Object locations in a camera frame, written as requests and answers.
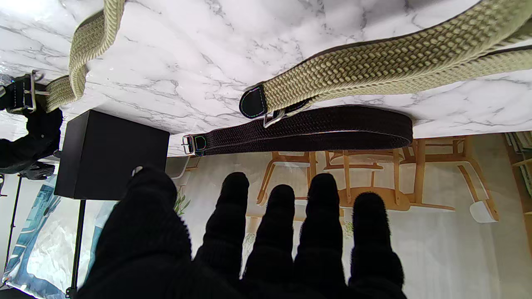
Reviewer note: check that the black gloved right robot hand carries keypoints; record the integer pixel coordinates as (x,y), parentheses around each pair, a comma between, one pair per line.
(37,141)

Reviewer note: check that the blue white plastic sheet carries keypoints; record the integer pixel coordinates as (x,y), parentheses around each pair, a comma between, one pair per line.
(45,249)

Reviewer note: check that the dark brown braided belt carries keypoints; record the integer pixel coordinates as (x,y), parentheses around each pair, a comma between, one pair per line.
(332,124)

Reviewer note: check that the black belt storage box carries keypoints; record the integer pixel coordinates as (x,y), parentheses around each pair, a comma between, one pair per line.
(108,158)

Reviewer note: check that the printed room scene backdrop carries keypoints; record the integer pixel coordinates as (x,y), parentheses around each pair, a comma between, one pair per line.
(436,249)

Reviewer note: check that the black tripod stand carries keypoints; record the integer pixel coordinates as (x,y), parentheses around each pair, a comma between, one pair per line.
(77,249)
(13,216)

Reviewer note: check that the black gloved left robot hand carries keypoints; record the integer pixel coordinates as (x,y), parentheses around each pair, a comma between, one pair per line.
(166,257)

